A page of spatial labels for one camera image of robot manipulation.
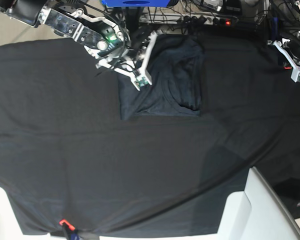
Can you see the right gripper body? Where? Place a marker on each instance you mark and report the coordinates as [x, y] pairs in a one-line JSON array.
[[124, 45]]

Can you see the orange black clamp right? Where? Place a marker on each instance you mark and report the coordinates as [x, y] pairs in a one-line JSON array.
[[287, 67]]

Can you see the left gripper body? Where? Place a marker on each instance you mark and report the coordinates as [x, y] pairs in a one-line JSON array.
[[293, 49]]

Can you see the blue clamp handle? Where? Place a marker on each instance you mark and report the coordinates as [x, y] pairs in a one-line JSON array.
[[273, 28]]

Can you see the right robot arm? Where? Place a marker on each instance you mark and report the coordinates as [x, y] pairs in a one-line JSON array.
[[104, 36]]

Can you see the white power strip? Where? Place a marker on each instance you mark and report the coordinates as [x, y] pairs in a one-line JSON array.
[[208, 20]]

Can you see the orange blue clamp bottom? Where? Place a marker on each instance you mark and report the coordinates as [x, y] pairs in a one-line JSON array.
[[69, 231]]

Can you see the black stand post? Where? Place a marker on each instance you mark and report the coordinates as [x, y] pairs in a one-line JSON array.
[[132, 16]]

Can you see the black table cloth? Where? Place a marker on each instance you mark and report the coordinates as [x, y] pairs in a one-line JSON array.
[[65, 152]]

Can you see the dark grey long-sleeve T-shirt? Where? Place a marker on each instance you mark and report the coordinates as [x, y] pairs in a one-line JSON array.
[[175, 67]]

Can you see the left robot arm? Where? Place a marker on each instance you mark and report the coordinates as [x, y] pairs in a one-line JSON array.
[[285, 34]]

